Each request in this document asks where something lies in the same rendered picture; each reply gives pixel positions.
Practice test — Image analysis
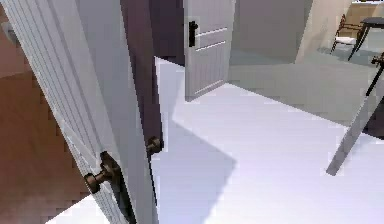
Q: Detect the bronze door knob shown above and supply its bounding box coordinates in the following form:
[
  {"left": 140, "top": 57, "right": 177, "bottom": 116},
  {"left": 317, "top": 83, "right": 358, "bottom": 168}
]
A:
[
  {"left": 145, "top": 135, "right": 164, "bottom": 156},
  {"left": 83, "top": 151, "right": 122, "bottom": 195}
]

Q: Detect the grey panelled room door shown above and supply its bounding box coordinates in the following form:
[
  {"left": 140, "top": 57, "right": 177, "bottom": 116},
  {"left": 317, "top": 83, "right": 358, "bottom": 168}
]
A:
[{"left": 182, "top": 0, "right": 237, "bottom": 102}]

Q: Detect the white panelled room door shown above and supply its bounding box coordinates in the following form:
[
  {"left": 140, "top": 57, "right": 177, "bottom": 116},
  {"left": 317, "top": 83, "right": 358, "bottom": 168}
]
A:
[{"left": 0, "top": 0, "right": 165, "bottom": 224}]

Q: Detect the brown wooden chair white seat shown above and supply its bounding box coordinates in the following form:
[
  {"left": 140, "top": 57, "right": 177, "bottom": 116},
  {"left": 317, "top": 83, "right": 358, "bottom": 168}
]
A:
[{"left": 329, "top": 13, "right": 365, "bottom": 55}]

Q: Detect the black table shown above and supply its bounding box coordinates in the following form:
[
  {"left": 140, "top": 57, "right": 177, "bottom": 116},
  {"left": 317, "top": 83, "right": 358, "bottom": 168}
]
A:
[{"left": 347, "top": 16, "right": 384, "bottom": 62}]

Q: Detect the black door handle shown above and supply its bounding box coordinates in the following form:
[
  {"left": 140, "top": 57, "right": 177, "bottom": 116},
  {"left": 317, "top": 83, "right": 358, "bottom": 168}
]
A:
[{"left": 188, "top": 20, "right": 199, "bottom": 48}]

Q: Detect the dark bronze door handle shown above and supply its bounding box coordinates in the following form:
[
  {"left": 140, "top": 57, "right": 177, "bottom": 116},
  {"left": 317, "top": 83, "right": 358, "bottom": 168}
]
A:
[{"left": 365, "top": 52, "right": 384, "bottom": 98}]

